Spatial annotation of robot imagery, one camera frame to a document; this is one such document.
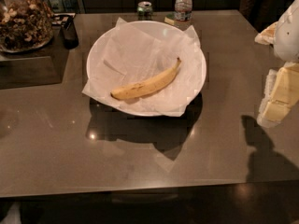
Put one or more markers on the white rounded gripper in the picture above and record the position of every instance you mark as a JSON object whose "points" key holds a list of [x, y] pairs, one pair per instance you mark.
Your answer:
{"points": [[288, 34]]}

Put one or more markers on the green aluminium can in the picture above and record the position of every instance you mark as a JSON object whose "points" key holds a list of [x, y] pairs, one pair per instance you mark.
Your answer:
{"points": [[144, 9]]}

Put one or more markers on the white bowl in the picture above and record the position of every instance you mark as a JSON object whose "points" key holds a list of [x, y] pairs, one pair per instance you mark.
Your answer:
{"points": [[96, 59]]}

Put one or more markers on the yellow banana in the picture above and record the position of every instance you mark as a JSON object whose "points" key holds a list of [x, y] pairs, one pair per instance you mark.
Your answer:
{"points": [[148, 86]]}

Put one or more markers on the white paper liner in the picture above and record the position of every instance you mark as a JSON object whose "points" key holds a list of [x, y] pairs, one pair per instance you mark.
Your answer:
{"points": [[137, 56]]}

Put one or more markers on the glass jar of nuts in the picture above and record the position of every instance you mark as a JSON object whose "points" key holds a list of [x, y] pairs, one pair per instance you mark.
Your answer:
{"points": [[24, 25]]}

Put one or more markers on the small black box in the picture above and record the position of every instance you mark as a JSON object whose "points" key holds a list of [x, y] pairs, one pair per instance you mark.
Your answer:
{"points": [[69, 33]]}

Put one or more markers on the dark wooden tray stand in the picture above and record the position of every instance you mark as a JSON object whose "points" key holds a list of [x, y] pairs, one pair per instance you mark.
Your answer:
{"points": [[38, 67]]}

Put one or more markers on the clear plastic water bottle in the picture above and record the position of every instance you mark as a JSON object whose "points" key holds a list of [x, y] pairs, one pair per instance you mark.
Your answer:
{"points": [[183, 10]]}

